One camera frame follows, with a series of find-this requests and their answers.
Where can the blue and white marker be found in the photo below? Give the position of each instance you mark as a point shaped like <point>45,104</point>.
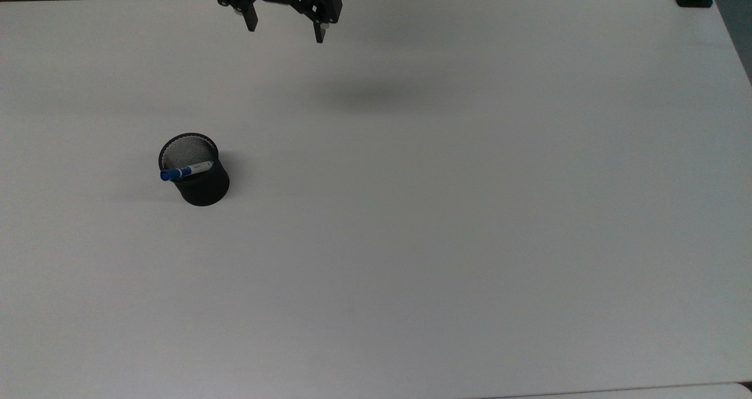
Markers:
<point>183,170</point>

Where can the black mesh pen cup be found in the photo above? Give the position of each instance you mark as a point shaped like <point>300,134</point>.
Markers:
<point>202,187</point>

